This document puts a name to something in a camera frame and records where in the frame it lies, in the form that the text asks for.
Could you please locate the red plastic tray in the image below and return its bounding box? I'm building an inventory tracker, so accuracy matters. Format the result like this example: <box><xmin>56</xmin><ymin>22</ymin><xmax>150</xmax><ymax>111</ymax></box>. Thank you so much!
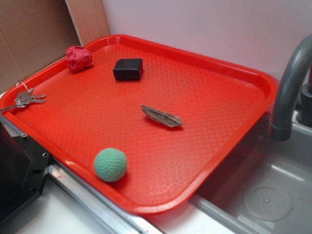
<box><xmin>3</xmin><ymin>35</ymin><xmax>277</xmax><ymax>215</ymax></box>

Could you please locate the green dimpled ball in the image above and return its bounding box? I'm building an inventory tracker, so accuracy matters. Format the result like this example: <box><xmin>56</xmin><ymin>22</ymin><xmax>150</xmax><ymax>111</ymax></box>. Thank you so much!
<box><xmin>94</xmin><ymin>148</ymin><xmax>127</xmax><ymax>182</ymax></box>

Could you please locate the crumpled red paper ball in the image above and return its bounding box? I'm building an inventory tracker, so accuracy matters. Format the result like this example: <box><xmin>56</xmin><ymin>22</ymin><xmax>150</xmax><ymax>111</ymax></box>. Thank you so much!
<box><xmin>66</xmin><ymin>46</ymin><xmax>93</xmax><ymax>73</ymax></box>

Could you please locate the grey toy faucet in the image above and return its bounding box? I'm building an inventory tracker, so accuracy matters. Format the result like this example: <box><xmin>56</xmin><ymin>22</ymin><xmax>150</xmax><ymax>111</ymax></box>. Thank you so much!
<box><xmin>269</xmin><ymin>35</ymin><xmax>312</xmax><ymax>141</ymax></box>

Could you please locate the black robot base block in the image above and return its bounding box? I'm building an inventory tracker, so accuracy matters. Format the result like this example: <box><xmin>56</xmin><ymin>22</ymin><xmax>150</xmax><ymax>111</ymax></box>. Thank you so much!
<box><xmin>0</xmin><ymin>124</ymin><xmax>52</xmax><ymax>225</ymax></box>

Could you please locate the silver key bunch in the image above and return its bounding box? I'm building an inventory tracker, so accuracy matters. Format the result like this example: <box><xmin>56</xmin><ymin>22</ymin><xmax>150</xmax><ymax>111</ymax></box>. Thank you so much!
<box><xmin>0</xmin><ymin>80</ymin><xmax>46</xmax><ymax>113</ymax></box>

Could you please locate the silver metal rail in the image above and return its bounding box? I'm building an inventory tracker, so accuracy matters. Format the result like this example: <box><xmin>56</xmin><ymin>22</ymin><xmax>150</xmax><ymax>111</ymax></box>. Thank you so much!
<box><xmin>0</xmin><ymin>114</ymin><xmax>162</xmax><ymax>234</ymax></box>

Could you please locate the brown cardboard panel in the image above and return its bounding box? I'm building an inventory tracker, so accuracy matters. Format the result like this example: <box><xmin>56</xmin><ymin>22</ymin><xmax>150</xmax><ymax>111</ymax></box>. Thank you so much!
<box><xmin>0</xmin><ymin>0</ymin><xmax>110</xmax><ymax>93</ymax></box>

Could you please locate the dark faucet knob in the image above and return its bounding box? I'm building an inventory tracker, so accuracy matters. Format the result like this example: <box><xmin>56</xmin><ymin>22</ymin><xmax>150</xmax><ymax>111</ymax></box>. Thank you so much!
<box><xmin>296</xmin><ymin>69</ymin><xmax>312</xmax><ymax>127</ymax></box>

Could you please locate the black rectangular box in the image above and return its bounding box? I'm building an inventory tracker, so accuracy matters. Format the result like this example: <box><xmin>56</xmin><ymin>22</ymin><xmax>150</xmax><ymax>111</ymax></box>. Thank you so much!
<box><xmin>113</xmin><ymin>58</ymin><xmax>143</xmax><ymax>81</ymax></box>

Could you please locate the grey plastic sink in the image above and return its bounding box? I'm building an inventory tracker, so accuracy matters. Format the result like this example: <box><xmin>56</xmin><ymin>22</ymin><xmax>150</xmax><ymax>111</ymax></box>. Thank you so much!
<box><xmin>190</xmin><ymin>114</ymin><xmax>312</xmax><ymax>234</ymax></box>

